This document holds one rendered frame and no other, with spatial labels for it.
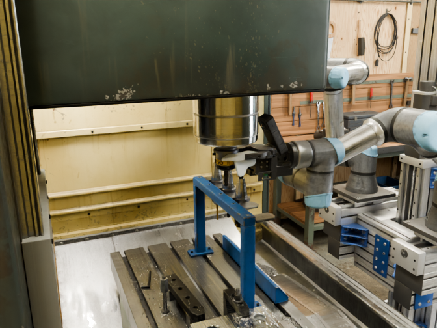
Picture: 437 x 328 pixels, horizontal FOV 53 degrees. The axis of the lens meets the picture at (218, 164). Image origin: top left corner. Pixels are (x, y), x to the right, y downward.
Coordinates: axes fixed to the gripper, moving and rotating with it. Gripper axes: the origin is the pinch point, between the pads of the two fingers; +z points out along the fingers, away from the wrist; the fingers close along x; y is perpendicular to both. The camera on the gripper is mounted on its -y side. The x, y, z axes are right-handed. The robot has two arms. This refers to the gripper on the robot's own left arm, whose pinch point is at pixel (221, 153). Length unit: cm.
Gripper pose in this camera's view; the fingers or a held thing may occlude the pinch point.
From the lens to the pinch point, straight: 108.1
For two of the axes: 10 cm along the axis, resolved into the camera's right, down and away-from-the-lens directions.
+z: -9.3, 0.9, -3.7
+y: -0.1, 9.7, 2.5
